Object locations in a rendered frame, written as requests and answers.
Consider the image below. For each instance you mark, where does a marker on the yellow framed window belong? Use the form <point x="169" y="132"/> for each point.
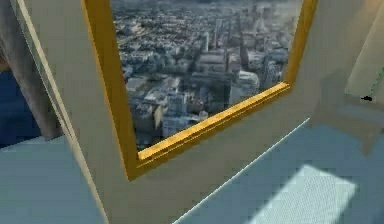
<point x="206" y="83"/>

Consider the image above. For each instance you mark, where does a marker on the pale room door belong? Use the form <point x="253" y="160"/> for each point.
<point x="366" y="56"/>

